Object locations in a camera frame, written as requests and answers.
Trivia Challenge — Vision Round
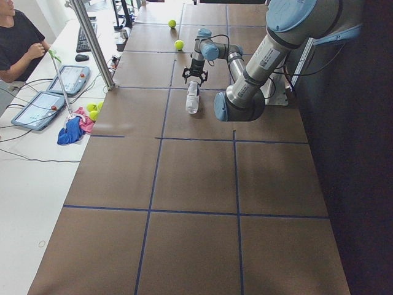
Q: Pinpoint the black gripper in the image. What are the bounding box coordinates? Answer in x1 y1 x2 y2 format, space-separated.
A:
182 58 208 87

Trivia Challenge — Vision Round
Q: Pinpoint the clear plastic ball holder tube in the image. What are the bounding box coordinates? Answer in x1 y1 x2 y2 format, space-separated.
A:
185 81 200 114

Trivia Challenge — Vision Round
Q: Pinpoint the yellow tennis ball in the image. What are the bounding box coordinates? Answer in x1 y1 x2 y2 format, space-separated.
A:
86 103 98 112
174 39 184 51
168 20 177 29

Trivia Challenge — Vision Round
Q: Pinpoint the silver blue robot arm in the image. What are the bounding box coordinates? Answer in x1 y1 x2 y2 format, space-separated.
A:
182 1 364 122

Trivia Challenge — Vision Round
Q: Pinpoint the yellow tennis ball on desk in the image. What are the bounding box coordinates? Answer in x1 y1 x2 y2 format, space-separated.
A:
86 103 98 112

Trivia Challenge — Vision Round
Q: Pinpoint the small metal cup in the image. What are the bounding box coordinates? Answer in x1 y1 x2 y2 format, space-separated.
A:
120 28 130 39

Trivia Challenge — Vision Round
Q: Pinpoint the black keyboard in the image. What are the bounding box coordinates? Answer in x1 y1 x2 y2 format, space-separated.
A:
76 27 91 53

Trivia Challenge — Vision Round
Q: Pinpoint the black computer mouse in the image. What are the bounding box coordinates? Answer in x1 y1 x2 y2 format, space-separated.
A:
75 53 90 62

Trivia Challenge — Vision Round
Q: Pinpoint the pink cloth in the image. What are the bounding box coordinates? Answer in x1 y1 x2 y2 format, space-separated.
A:
74 107 95 133

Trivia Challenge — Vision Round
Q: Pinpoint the teach pendant far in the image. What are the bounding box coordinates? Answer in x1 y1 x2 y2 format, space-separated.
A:
47 65 90 97

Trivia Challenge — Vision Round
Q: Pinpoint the teach pendant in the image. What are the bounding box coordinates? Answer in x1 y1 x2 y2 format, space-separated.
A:
47 65 90 97
11 91 65 131

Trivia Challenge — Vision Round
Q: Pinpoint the reacher grabber stick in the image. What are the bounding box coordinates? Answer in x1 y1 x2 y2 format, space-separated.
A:
48 49 81 121

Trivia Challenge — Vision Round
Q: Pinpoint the blue cloth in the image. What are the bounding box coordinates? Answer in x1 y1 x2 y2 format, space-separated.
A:
57 117 84 145

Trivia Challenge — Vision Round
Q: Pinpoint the teach pendant near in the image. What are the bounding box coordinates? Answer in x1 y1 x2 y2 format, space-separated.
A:
11 91 65 131

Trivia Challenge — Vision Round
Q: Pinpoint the person in black shirt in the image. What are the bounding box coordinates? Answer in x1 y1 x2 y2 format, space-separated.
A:
1 1 50 84

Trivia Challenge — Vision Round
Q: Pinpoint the aluminium frame post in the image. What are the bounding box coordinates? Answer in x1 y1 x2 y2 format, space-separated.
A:
70 0 115 91

